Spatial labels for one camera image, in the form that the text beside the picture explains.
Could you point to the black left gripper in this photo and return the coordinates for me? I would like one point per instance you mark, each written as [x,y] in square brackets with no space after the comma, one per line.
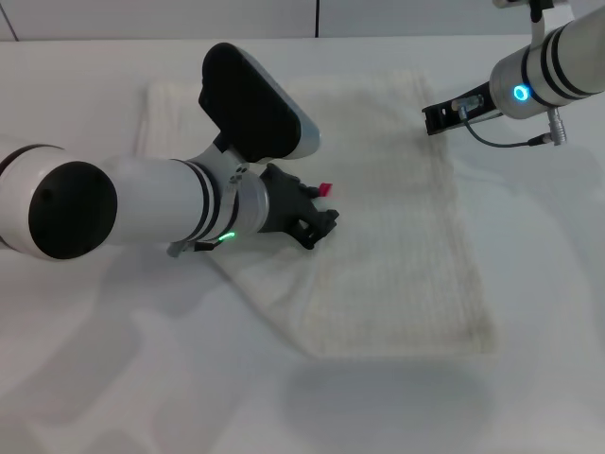
[283,203]

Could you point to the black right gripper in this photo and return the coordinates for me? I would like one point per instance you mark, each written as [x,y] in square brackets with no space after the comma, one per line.
[449,113]

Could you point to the white towel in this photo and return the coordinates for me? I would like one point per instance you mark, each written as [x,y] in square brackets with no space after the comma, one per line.
[387,227]

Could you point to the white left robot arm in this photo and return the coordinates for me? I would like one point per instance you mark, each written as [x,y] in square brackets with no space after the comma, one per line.
[151,203]

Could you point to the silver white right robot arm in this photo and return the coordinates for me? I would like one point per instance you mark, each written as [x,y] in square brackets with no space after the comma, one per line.
[553,71]

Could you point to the black white wrist camera box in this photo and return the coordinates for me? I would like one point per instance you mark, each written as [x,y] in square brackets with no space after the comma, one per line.
[255,104]

